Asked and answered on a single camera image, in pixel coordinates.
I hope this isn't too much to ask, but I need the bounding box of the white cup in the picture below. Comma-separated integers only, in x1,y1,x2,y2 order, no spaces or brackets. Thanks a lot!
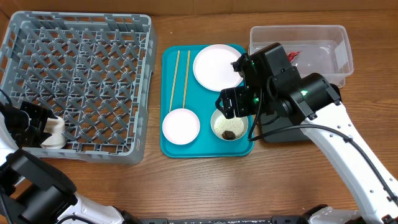
40,116,67,149

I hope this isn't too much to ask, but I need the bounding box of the red snack wrapper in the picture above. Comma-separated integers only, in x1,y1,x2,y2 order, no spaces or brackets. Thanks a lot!
287,51,300,62

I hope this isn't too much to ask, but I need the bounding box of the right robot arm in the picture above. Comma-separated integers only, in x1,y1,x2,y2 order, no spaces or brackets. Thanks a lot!
215,71,397,223

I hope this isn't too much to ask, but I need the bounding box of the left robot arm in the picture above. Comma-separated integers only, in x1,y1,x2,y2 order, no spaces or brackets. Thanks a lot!
1,98,139,224

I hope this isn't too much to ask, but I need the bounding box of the grey dishwasher rack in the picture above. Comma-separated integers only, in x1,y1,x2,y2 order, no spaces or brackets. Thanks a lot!
1,11,158,164

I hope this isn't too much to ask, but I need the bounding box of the bowl of rice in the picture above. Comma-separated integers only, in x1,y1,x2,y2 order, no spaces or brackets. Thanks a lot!
210,110,249,141

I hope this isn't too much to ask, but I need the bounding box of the black tray bin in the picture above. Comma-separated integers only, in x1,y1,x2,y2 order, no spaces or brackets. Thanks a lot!
256,83,343,144

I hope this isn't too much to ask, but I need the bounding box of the large white plate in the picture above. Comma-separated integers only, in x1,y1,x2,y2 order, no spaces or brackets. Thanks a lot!
193,44,243,91

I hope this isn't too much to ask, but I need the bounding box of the teal serving tray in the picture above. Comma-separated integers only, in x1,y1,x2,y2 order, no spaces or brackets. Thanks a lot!
160,45,254,158

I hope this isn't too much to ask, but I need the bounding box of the small white pink plate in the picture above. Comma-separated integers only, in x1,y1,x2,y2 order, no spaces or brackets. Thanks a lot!
162,108,200,145

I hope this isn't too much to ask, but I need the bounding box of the right wooden chopstick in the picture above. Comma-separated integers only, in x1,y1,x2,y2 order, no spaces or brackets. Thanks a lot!
182,50,191,108

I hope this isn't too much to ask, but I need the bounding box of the wooden chopstick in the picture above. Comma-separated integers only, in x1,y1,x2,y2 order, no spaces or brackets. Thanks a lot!
169,50,180,112
182,50,191,108

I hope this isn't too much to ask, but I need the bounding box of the left wooden chopstick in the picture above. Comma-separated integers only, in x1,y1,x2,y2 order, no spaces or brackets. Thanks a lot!
169,50,180,112

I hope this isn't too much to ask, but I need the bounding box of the clear plastic bin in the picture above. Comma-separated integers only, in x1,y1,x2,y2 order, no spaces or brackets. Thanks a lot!
249,25,354,88

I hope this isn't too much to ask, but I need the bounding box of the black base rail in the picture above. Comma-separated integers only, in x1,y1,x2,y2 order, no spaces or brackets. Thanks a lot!
139,215,310,224

